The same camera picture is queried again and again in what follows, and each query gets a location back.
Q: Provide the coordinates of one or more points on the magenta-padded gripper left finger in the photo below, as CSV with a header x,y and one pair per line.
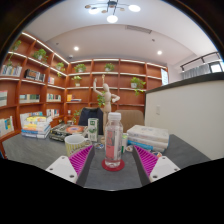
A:
x,y
63,167

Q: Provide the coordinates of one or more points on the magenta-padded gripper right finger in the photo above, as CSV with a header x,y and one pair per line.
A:
x,y
161,166

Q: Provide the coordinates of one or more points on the clear red-labelled water bottle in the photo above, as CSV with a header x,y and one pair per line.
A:
x,y
113,140

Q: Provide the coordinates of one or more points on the small round printed badge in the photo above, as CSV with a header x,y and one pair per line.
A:
x,y
156,154
99,145
129,148

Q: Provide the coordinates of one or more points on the yellow striped cartoon mug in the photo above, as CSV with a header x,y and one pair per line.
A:
x,y
74,143

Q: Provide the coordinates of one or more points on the dark book stack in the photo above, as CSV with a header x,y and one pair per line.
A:
x,y
66,130

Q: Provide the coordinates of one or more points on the flat round red coaster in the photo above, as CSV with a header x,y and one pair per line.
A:
x,y
104,165

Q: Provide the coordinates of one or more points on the tall green-white carton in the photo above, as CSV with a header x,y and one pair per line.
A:
x,y
93,130

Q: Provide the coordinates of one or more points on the colourful book stack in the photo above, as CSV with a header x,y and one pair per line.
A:
x,y
35,128

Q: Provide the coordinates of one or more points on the tan upholstered chair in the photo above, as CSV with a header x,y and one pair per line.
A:
x,y
133,120

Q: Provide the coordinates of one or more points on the chair with dark jacket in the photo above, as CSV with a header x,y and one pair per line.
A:
x,y
88,115

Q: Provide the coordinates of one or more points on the wooden shelf unit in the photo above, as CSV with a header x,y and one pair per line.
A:
x,y
126,96

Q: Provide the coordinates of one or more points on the wooden artist mannequin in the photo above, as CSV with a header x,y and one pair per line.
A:
x,y
106,100

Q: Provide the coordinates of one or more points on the recessed round ceiling light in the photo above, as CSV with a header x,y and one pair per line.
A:
x,y
159,52
76,48

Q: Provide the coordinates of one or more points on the ceiling air vent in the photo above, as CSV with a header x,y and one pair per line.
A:
x,y
139,29

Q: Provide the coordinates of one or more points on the multi-globe ceiling lamp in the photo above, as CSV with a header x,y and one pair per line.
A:
x,y
112,18

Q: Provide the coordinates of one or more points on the white wall switch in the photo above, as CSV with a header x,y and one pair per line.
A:
x,y
158,110

